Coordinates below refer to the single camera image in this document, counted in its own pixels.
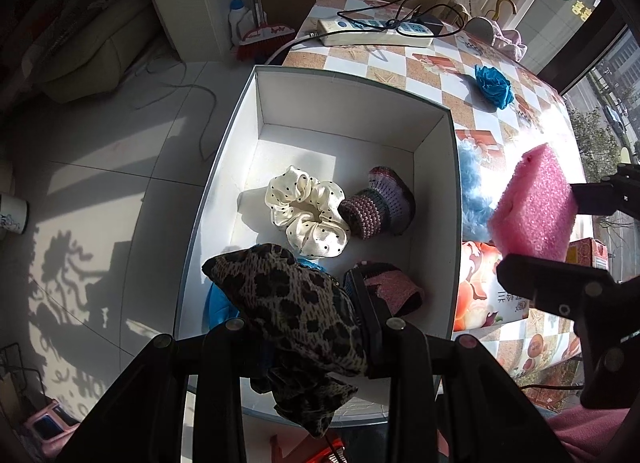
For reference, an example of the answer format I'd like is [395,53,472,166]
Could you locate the pink stool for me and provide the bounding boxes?
[22,403,81,459]

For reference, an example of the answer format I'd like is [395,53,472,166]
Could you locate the white mug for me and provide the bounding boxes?
[0,193,29,235]

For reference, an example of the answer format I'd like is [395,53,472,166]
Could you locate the black power adapter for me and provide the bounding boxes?
[415,15,446,38]

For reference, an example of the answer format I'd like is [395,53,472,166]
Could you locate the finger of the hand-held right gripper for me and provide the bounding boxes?
[570,163,640,216]
[496,253,640,329]

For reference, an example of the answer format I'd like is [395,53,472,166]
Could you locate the white bottle with blue cap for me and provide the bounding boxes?
[228,0,248,46]

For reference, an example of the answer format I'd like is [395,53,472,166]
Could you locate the leopard print scrunchie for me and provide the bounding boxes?
[201,243,371,439]

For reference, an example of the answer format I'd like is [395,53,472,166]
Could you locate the beige cushion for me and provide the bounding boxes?
[37,0,163,104]

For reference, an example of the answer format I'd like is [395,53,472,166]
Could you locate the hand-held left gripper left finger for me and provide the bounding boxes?
[57,318,266,463]

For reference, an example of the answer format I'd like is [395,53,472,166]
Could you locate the white floor cable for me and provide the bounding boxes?
[135,60,218,161]

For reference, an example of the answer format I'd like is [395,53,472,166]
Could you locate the red plastic item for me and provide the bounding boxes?
[270,435,346,463]

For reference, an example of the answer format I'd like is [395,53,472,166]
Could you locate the checkered tablecloth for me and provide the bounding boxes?
[282,0,593,394]

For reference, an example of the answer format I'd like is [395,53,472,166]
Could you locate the black cables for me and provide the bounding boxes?
[345,0,471,38]

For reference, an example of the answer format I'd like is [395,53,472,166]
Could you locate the white polka dot scrunchie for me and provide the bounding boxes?
[265,165,351,258]

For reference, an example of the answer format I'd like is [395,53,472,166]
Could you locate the blue shoe cover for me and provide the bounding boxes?
[205,255,331,331]
[474,64,515,110]

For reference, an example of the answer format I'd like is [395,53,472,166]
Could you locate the white power strip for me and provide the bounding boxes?
[265,18,435,66]

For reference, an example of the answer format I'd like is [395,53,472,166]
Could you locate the red patterned box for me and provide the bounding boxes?
[565,238,610,270]

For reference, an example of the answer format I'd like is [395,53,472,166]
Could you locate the yellow hanger hook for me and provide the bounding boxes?
[482,0,518,24]

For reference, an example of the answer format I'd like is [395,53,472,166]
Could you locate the striped knit bootie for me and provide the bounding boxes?
[339,166,417,240]

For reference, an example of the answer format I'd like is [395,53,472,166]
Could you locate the person's pink fleece garment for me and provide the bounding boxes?
[545,405,640,463]

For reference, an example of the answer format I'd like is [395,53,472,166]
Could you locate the pink knit bootie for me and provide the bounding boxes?
[345,262,426,316]

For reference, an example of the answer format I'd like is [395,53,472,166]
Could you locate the pale pink cloth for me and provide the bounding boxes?
[450,0,528,61]

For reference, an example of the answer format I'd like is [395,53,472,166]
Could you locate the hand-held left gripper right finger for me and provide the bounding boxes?
[344,267,571,463]

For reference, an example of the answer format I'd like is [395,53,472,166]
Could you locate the light blue fluffy scrunchie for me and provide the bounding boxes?
[457,138,496,244]

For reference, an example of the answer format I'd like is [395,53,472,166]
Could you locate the floral tissue pack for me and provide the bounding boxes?
[454,240,533,331]

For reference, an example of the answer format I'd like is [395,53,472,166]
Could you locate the large pink foam block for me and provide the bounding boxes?
[487,143,581,263]

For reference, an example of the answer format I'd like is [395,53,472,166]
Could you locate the white cardboard box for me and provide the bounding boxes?
[172,64,461,426]

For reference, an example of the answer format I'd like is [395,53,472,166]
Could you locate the red broom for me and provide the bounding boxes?
[235,0,297,62]

